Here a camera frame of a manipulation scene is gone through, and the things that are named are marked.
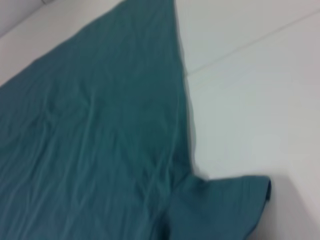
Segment teal blue shirt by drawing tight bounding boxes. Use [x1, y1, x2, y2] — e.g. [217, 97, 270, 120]
[0, 0, 273, 240]

